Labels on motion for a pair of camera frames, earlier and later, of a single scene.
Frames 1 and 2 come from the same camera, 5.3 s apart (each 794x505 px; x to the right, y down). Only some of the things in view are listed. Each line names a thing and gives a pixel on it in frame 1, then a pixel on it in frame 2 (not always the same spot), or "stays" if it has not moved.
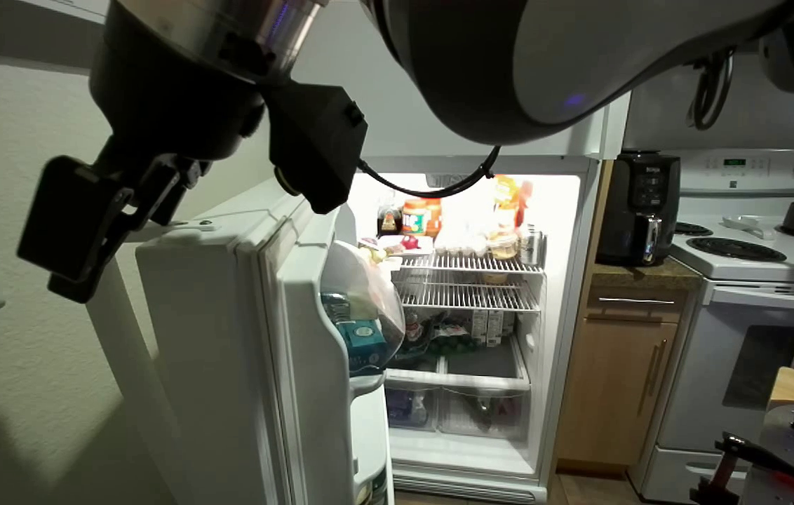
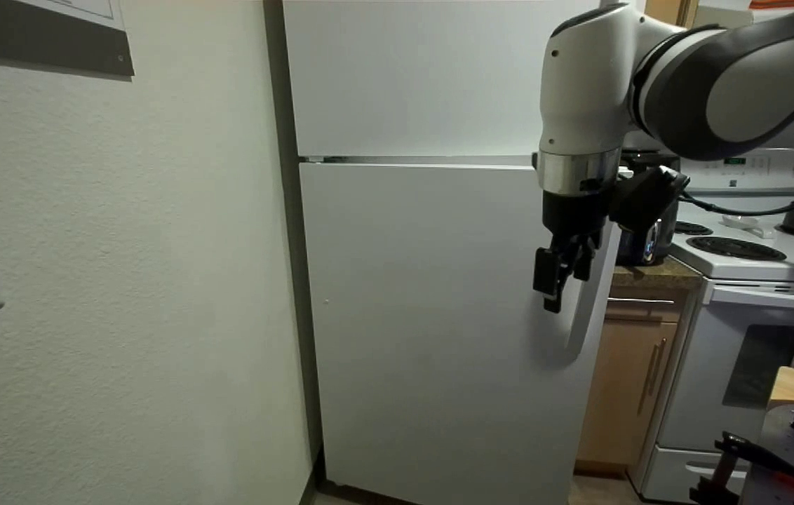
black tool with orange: [733, 451] stays
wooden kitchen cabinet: [626, 360] stays
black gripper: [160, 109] -> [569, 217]
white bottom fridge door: [235, 368] -> [440, 371]
